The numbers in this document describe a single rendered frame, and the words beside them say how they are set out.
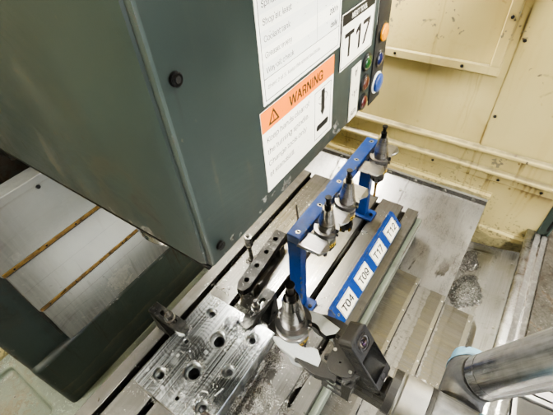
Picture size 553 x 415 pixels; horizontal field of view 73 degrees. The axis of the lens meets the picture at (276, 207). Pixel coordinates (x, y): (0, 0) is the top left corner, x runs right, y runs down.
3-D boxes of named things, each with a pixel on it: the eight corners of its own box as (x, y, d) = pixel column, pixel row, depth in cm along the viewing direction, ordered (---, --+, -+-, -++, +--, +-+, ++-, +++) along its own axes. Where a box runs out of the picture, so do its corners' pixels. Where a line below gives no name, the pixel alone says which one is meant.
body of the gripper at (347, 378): (316, 384, 66) (382, 426, 60) (318, 363, 59) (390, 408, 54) (336, 347, 70) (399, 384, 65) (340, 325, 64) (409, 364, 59)
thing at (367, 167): (387, 169, 110) (388, 166, 109) (379, 179, 107) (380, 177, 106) (364, 161, 113) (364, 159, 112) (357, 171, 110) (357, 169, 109)
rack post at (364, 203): (376, 213, 139) (388, 148, 118) (370, 222, 136) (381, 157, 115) (351, 203, 144) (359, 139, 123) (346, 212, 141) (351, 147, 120)
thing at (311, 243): (333, 244, 91) (333, 242, 91) (322, 259, 88) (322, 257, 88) (309, 233, 94) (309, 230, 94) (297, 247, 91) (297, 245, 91)
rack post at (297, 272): (318, 303, 115) (318, 240, 94) (309, 316, 112) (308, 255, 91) (290, 288, 119) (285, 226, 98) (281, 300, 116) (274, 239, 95)
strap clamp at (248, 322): (278, 311, 114) (275, 283, 103) (253, 347, 106) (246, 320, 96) (269, 305, 115) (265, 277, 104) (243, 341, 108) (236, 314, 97)
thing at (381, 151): (378, 149, 114) (380, 130, 109) (391, 154, 111) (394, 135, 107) (369, 156, 111) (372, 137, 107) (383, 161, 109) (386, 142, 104)
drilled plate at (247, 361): (276, 341, 103) (274, 333, 99) (205, 443, 87) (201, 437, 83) (212, 301, 113) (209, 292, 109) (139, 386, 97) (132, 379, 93)
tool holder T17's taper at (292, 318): (285, 304, 66) (283, 282, 61) (309, 312, 64) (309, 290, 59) (276, 325, 63) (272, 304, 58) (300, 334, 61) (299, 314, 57)
